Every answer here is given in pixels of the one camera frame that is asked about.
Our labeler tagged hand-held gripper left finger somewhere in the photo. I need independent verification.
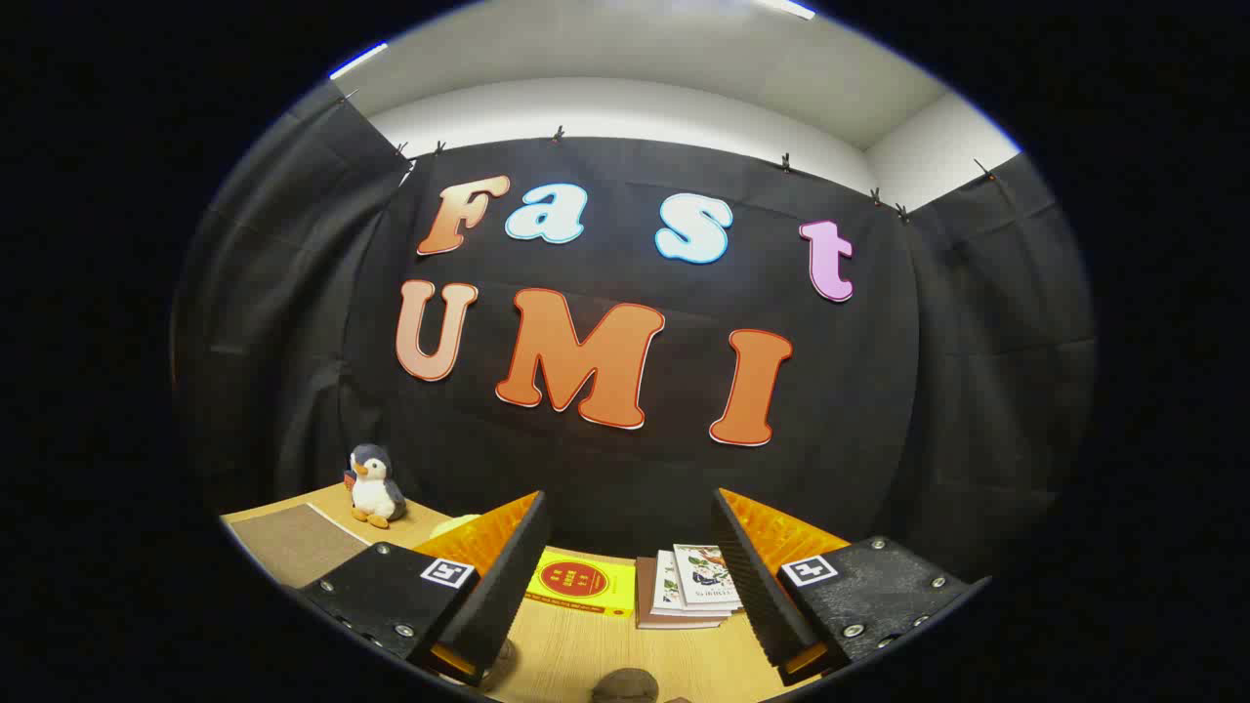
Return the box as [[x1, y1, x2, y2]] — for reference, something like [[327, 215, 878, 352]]
[[296, 490, 550, 687]]

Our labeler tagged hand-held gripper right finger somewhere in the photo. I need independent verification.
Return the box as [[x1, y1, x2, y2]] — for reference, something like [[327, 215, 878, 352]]
[[711, 487, 991, 687]]

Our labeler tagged white illustrated book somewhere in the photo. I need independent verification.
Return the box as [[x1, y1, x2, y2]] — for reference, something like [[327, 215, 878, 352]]
[[672, 544, 743, 608]]

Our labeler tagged yellow book with red circle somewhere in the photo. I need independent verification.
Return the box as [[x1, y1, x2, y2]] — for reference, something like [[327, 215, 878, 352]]
[[524, 550, 636, 618]]

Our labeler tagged brown cover book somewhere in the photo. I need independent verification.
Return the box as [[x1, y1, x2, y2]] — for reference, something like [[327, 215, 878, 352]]
[[635, 557, 724, 631]]

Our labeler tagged penguin plush toy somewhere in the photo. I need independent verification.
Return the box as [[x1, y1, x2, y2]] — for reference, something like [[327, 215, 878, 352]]
[[344, 444, 408, 530]]

